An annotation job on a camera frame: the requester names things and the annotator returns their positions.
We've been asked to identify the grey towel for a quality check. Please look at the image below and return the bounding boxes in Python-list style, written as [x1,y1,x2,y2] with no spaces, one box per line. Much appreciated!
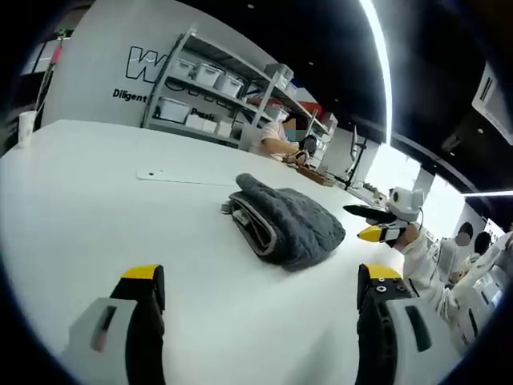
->
[221,172,346,273]

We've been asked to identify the white flat board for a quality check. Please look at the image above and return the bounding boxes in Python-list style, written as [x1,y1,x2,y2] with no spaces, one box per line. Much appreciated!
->
[135,165,238,188]

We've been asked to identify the person's right hand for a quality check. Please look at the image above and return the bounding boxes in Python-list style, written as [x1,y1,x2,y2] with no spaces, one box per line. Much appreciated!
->
[400,223,420,248]

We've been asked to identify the wooden tray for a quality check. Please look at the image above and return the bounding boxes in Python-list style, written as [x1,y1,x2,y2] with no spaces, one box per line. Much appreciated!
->
[295,163,334,188]

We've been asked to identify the ceiling air vent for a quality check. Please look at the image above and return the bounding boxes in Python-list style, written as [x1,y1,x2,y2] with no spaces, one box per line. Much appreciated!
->
[471,59,513,146]

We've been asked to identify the ceiling light strip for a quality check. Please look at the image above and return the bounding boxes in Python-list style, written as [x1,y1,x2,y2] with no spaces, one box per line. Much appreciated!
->
[357,0,397,146]

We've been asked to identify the grey metal shelf rack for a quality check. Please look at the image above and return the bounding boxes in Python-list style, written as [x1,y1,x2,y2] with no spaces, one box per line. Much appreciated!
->
[142,27,334,154]

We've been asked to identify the group of white storage boxes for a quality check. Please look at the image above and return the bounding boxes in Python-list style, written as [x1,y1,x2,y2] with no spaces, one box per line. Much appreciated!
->
[154,58,300,138]

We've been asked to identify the white paper cup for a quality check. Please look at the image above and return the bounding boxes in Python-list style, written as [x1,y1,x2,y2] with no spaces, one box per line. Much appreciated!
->
[18,111,38,148]

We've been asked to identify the mop with pink head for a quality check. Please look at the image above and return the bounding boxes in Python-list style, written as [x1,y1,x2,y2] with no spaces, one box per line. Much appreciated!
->
[34,42,66,118]

